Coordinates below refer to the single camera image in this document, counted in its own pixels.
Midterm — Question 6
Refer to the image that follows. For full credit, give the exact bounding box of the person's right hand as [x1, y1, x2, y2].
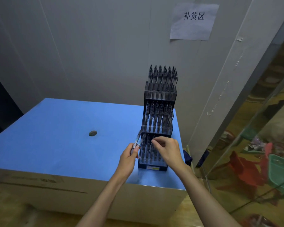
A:
[151, 136, 192, 174]

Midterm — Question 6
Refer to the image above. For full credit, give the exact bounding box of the red plastic bucket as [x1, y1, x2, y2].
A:
[239, 214, 280, 227]

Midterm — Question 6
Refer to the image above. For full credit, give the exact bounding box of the red plastic stool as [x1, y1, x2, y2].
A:
[228, 142, 274, 188]

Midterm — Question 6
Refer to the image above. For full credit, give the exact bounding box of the person's left hand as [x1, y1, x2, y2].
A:
[115, 143, 140, 183]

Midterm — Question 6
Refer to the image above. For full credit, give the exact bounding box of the person's left forearm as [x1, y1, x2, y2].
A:
[75, 173, 127, 227]

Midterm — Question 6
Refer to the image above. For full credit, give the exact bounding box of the person's right forearm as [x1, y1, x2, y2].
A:
[180, 165, 242, 227]

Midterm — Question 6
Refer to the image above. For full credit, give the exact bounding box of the blue table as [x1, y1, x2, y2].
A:
[0, 98, 187, 191]

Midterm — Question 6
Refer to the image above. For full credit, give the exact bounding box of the dark blue cloth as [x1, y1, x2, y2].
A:
[182, 149, 193, 166]

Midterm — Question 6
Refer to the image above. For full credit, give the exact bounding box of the cluster of grey pens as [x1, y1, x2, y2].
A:
[139, 64, 179, 162]

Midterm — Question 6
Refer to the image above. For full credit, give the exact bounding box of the grey retractable pen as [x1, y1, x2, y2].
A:
[136, 133, 146, 148]
[130, 129, 143, 155]

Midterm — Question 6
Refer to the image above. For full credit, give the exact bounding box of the white paper wall sign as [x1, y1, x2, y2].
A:
[169, 3, 220, 41]

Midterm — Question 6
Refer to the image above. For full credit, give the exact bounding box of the black shelf unit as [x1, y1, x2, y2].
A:
[0, 68, 24, 141]

